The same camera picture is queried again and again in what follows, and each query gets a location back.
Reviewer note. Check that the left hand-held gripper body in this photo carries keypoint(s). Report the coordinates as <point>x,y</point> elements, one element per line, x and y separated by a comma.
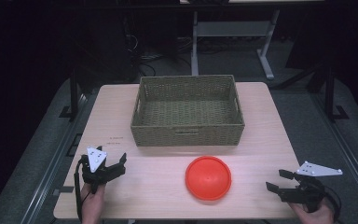
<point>101,174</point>

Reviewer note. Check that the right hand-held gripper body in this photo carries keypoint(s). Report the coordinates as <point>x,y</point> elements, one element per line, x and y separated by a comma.
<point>307,191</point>

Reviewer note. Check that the red round plate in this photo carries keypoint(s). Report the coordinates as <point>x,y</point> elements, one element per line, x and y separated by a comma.
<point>208,178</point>

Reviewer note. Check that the green woven basket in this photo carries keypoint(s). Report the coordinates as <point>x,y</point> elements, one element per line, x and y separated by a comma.
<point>186,113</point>

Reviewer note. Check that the person's right hand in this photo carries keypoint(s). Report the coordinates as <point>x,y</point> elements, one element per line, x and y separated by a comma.
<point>315,214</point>

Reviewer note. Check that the person's left hand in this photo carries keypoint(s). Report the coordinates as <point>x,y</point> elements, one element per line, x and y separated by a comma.
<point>92,202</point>

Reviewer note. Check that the black metal stand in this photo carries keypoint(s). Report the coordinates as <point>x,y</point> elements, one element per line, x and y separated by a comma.
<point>73,93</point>
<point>330,93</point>

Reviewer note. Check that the aluminium floor rail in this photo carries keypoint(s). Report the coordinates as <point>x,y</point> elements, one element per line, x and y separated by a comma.
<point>56,161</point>
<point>348,155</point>

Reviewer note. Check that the white metal table frame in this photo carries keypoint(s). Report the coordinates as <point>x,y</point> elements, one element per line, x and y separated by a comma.
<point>231,29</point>

